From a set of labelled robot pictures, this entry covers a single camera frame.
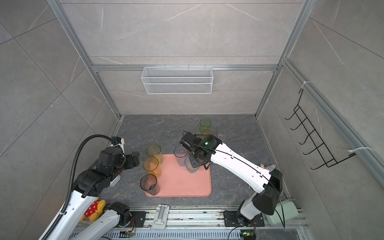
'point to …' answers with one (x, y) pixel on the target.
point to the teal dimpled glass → (188, 164)
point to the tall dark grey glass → (148, 183)
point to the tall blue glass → (180, 152)
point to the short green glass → (205, 126)
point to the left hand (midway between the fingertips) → (130, 151)
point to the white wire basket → (176, 80)
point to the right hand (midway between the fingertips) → (198, 159)
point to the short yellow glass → (207, 131)
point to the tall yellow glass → (151, 165)
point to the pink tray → (177, 181)
